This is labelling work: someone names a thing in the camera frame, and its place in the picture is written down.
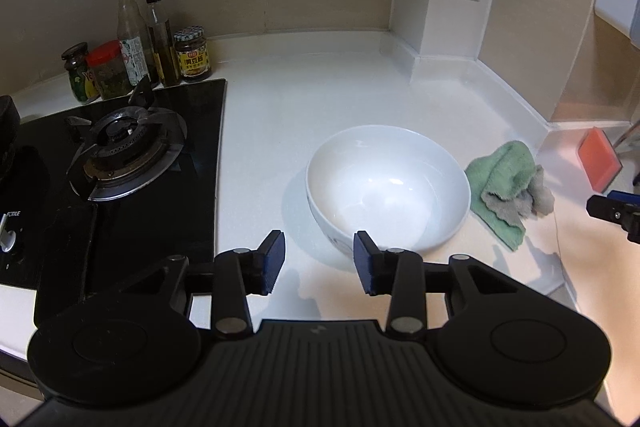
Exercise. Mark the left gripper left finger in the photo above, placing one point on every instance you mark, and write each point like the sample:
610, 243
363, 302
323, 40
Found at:
239, 273

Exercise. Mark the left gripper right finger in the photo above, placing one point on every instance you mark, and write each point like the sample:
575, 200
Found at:
397, 273

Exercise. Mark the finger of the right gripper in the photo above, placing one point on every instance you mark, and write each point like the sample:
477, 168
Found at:
619, 208

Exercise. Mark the white ceramic bowl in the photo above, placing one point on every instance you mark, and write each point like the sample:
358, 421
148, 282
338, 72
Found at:
400, 187

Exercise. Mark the green microfiber cloth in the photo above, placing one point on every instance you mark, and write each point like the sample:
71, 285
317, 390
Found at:
507, 187

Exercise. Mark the pink green sponge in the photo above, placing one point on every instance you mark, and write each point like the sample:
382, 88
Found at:
599, 159

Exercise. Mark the glass pot lid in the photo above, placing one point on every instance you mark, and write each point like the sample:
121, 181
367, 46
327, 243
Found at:
629, 140

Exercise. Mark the black gas stove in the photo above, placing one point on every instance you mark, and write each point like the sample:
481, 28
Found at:
133, 176

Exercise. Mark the yellow label sauce jar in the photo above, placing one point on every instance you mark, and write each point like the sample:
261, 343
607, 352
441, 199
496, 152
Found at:
192, 53

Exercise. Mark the dark lid green jar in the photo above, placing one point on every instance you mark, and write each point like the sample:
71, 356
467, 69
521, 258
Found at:
82, 81

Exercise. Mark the black cap dark bottle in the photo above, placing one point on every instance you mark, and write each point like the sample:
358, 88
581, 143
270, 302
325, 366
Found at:
162, 43

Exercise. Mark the red lid jar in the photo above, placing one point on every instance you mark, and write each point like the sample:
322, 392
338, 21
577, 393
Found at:
109, 69

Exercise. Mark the yellow cap clear bottle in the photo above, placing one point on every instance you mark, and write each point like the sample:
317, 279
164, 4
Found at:
135, 44

